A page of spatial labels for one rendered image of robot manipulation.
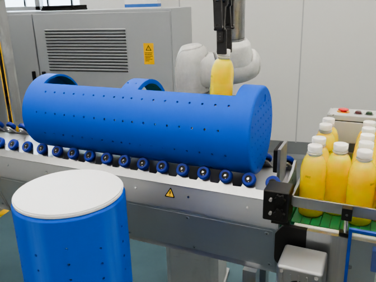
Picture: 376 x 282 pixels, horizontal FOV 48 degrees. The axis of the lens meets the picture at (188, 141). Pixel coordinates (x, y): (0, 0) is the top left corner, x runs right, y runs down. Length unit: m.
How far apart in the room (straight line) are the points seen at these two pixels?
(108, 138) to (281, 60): 2.85
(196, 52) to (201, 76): 0.11
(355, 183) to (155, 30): 2.08
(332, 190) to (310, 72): 2.92
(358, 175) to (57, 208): 0.76
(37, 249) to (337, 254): 0.76
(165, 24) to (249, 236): 1.89
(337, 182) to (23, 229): 0.82
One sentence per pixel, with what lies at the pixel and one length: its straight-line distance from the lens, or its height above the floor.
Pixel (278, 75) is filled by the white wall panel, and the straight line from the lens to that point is 4.12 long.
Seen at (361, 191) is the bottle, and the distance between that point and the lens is 1.20.
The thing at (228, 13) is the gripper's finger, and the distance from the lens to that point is 1.32.
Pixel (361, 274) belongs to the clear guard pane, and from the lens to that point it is 1.19.
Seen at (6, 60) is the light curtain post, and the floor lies 1.23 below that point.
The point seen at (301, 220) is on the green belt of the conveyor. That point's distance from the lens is 1.24.
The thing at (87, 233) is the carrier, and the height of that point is 0.98.
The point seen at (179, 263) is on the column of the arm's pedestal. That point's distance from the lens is 2.25.
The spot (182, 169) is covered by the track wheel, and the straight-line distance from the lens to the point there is 1.38.
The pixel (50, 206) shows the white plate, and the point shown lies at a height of 1.04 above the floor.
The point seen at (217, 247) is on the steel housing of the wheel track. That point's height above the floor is 0.69.
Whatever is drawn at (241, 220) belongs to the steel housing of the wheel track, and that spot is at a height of 0.84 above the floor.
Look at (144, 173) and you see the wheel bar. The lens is 1.46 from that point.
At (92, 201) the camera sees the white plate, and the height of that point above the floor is 1.04.
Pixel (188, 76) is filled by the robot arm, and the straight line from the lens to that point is 1.91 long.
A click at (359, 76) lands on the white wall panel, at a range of 4.13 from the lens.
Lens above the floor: 1.49
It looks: 18 degrees down
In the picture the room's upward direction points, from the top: 2 degrees counter-clockwise
